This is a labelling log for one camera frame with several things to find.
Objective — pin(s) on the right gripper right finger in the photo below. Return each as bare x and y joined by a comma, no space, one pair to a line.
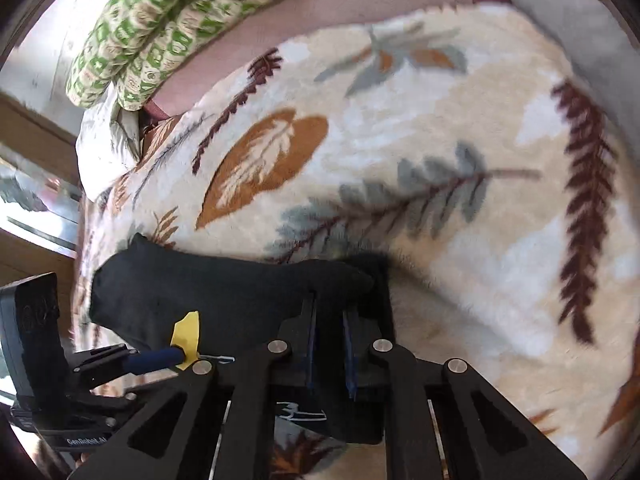
438,421

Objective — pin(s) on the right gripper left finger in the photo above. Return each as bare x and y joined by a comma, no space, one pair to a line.
218,422

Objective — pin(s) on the black pants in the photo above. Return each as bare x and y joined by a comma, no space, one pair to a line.
335,308

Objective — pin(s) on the stained glass wooden door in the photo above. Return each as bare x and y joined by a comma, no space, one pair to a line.
40,196

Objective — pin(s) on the white floral pillow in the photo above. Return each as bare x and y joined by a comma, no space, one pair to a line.
108,144

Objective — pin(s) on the leaf pattern fleece blanket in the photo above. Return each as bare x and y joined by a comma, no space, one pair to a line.
460,144

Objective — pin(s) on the green patterned folded quilt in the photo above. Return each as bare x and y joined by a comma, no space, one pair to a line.
136,45

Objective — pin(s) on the grey quilted blanket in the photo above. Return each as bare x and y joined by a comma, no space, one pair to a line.
602,51

